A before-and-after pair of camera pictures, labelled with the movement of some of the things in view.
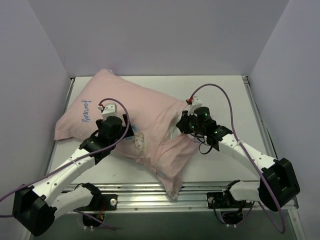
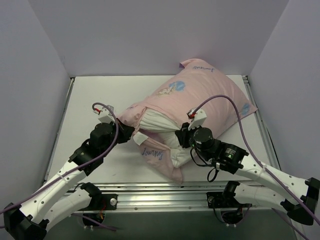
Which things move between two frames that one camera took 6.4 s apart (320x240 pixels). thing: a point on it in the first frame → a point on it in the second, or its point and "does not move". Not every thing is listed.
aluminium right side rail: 263,136 does not move
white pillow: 174,131 → 150,121
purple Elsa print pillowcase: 150,113 → 196,86
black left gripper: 126,122 does not move
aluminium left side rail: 64,111 does not move
